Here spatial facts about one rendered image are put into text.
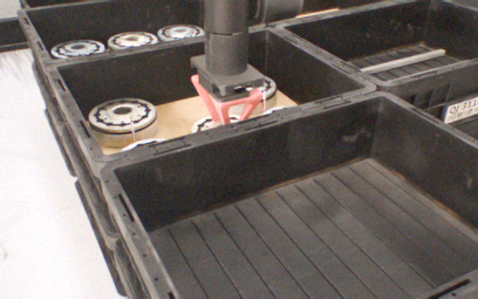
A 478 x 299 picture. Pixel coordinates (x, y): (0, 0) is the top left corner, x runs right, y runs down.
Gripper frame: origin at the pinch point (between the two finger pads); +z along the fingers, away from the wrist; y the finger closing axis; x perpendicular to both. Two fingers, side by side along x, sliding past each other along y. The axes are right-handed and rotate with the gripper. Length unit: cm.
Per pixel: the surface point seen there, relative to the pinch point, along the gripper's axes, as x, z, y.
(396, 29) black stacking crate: -49, -1, 19
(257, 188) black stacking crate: 1.2, 3.2, -11.7
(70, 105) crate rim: 20.1, -5.6, 5.0
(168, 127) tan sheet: 5.5, 4.4, 10.1
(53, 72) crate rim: 20.1, -5.4, 16.3
